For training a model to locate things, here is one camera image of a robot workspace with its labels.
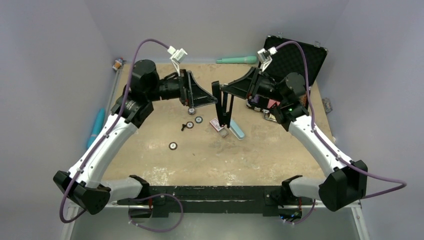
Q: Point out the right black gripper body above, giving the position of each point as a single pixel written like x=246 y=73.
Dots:
x=255 y=85

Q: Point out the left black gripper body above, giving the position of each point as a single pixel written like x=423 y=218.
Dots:
x=186 y=94

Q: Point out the black stapler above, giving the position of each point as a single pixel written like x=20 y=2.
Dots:
x=223 y=105

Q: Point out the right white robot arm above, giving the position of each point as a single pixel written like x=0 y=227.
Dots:
x=345 y=180

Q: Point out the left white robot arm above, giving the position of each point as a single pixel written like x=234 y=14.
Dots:
x=82 y=183

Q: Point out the light blue stapler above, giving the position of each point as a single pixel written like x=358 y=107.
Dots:
x=236 y=130

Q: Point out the blue poker chip stack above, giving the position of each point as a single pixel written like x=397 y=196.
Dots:
x=191 y=111

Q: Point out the mint green microphone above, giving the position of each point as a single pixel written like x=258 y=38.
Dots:
x=237 y=60

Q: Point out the brown poker chip middle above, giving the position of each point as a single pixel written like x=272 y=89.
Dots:
x=189 y=125

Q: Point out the brown poker chip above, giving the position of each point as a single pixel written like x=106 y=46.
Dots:
x=189 y=125
x=173 y=146

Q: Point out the red white staple box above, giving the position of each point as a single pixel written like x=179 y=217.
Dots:
x=222 y=131

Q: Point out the black poker chip case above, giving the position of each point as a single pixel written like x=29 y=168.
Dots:
x=288 y=59

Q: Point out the brown poker chip front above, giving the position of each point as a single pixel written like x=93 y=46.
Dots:
x=173 y=146

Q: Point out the blue cylindrical tube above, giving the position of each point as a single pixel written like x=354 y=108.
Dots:
x=97 y=127

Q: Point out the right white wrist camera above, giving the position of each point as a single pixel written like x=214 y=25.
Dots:
x=265 y=57

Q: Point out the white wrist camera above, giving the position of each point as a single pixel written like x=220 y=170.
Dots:
x=265 y=57
x=176 y=57

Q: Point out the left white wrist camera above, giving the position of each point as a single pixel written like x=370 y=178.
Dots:
x=176 y=57

